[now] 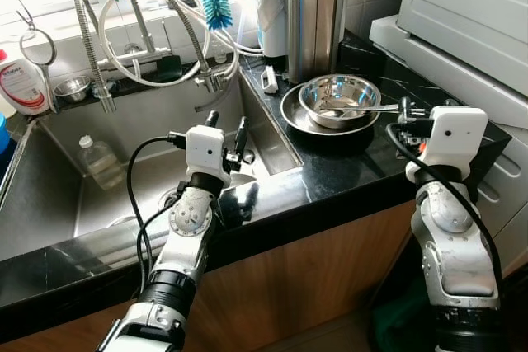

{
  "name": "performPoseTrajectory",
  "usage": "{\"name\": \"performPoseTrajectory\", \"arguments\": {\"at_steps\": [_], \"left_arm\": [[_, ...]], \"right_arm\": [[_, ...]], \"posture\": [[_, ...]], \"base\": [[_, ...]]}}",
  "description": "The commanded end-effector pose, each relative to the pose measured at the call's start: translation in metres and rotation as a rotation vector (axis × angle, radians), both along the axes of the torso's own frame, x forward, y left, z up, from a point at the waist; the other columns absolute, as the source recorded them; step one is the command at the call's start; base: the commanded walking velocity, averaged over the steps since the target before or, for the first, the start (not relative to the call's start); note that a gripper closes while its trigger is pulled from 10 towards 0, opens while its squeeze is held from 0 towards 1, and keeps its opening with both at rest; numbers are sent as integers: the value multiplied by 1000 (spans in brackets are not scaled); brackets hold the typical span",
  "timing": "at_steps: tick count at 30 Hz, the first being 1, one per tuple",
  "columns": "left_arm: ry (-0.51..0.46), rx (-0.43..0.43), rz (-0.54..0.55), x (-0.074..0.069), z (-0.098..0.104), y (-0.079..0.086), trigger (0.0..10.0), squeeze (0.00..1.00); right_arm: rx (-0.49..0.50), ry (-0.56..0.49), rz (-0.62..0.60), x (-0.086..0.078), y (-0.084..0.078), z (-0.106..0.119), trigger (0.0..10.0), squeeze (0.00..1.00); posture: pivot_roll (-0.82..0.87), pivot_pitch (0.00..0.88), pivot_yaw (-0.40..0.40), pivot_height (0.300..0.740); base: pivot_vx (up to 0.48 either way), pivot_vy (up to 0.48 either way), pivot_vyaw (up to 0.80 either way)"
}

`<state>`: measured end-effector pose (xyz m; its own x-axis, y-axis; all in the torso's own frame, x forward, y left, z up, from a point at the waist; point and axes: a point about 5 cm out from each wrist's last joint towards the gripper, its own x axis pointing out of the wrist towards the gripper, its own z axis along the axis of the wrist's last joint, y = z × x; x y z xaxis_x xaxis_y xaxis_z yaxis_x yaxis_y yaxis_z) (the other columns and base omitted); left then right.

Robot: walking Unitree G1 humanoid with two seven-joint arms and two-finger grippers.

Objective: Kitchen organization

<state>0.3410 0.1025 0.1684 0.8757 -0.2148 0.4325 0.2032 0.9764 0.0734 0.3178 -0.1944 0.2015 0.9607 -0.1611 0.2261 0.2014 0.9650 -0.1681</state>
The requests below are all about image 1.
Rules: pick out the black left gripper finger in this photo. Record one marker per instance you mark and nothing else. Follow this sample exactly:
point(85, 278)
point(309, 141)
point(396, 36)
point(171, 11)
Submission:
point(242, 133)
point(212, 119)

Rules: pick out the white soap pump bottle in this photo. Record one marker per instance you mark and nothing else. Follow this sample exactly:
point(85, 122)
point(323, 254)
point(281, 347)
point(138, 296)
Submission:
point(25, 88)

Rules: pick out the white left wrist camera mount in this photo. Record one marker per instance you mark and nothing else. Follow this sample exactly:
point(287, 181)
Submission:
point(205, 150)

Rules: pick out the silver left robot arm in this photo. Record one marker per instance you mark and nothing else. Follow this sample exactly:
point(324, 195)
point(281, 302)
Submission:
point(190, 228)

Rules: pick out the wide steel plate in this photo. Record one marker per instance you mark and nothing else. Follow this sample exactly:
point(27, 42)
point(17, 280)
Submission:
point(293, 117)

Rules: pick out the green floor cloth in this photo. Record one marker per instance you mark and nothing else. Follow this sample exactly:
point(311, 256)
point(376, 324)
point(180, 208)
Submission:
point(396, 323)

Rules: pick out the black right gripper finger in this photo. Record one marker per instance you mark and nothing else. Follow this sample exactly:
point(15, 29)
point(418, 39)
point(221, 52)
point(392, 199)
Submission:
point(405, 108)

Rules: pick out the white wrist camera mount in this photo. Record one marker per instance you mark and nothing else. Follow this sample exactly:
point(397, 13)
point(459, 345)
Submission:
point(205, 150)
point(454, 138)

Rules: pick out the small white plastic plug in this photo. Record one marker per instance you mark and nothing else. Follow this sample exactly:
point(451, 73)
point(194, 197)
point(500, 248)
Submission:
point(269, 80)

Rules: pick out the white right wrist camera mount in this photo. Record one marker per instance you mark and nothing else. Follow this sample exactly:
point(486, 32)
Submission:
point(454, 138)

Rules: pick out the white washing machine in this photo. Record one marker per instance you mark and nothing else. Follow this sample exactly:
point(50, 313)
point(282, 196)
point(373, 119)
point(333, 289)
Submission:
point(462, 6)

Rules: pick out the dark green sponge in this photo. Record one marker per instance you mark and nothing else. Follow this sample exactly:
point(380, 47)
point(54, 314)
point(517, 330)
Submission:
point(169, 68)

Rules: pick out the stainless steel sink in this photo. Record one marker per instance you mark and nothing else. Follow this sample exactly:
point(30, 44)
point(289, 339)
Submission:
point(165, 113)

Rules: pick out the wooden cabinet front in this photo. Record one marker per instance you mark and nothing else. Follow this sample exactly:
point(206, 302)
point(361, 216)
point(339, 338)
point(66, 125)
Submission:
point(289, 286)

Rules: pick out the small steel cup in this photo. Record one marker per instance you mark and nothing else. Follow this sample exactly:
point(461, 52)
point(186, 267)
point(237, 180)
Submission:
point(73, 88)

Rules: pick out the clear plastic bottle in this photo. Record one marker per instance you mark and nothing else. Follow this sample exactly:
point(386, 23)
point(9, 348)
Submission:
point(103, 166)

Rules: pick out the tall steel canister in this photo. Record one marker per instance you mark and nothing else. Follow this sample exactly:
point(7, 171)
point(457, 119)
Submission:
point(313, 22)

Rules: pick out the chrome faucet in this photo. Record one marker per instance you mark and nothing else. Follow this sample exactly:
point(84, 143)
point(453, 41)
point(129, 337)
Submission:
point(147, 35)

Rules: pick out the deep steel bowl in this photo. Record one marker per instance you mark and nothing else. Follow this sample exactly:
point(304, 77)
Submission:
point(338, 92)

